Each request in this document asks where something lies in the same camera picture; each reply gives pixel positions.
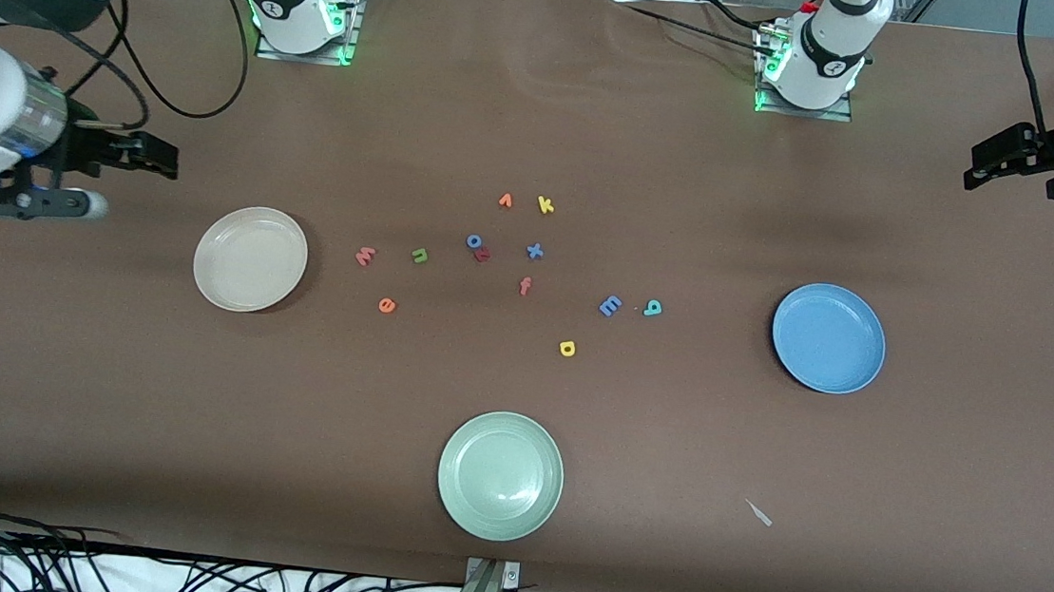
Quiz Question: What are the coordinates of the blue plate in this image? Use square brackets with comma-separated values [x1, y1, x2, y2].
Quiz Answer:
[767, 278, 892, 398]

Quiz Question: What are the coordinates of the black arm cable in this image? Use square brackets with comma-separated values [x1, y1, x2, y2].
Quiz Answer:
[27, 0, 257, 143]
[1006, 0, 1054, 138]

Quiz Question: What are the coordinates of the pale green plate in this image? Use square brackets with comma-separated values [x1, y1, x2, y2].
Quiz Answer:
[432, 406, 570, 547]

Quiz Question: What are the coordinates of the thin black table cable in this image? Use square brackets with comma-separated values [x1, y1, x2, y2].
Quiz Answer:
[694, 0, 778, 32]
[607, 0, 770, 48]

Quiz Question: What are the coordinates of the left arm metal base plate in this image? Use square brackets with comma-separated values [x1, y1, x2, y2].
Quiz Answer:
[751, 26, 861, 124]

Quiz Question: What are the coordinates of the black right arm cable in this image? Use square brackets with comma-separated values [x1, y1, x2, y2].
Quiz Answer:
[27, 0, 257, 143]

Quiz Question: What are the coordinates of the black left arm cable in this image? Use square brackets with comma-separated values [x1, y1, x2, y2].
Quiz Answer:
[1006, 0, 1054, 138]

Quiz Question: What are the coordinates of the beige brown plate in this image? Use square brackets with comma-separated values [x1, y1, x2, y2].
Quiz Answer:
[189, 201, 313, 318]

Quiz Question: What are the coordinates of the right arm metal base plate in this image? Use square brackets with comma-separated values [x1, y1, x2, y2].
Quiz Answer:
[255, 0, 364, 67]

